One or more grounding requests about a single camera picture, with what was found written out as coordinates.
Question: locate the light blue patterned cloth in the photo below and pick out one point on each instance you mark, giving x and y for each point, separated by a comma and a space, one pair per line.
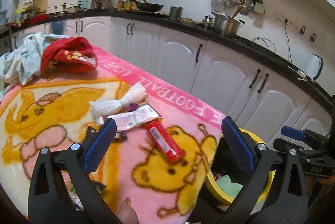
24, 63

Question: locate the red cylindrical snack tube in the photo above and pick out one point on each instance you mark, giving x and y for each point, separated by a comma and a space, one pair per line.
164, 142

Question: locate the white appliance with black handle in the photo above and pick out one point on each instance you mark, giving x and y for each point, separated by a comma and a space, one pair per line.
314, 67

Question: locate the green snack packet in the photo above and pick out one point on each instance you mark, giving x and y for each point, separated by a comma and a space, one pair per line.
86, 192

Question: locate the red embroidered cloth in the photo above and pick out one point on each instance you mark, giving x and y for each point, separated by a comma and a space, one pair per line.
72, 55

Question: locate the purple candy wrapper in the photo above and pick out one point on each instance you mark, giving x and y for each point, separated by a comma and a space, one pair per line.
132, 107

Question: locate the green foam net sleeve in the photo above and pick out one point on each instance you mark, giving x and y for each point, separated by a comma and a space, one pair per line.
228, 187

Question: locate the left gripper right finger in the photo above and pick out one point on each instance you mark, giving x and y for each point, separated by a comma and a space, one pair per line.
287, 200

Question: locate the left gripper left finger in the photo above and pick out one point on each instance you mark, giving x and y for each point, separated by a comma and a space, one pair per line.
48, 200

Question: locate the white wall power socket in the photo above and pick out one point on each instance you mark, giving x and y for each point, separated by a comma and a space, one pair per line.
281, 18

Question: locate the operator thumb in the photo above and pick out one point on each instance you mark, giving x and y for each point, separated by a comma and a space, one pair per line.
126, 212

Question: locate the pink cartoon fleece blanket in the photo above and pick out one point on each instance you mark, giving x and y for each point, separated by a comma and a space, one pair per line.
56, 113

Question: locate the white lower kitchen cabinets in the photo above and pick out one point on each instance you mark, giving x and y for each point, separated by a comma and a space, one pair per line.
259, 89

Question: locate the white foam net bundle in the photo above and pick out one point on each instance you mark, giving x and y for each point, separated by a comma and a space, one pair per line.
104, 108

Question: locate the white pink tissue packet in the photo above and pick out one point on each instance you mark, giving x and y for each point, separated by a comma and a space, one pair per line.
129, 120

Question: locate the metal cup on counter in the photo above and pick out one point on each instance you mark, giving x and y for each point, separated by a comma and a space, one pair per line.
175, 12

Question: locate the black frying pan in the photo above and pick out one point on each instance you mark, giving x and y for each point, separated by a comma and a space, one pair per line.
147, 7

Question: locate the stainless steel stock pot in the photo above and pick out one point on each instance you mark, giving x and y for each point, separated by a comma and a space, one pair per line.
226, 26

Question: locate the hanging metal strainer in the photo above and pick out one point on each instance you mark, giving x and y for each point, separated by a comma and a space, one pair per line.
218, 6

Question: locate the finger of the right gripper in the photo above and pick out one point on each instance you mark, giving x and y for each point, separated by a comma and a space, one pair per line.
282, 148
292, 133

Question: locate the small metal kettle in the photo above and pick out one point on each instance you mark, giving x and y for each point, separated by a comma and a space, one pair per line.
208, 22

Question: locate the yellow rimmed trash bin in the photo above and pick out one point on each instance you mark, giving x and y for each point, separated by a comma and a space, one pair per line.
224, 163

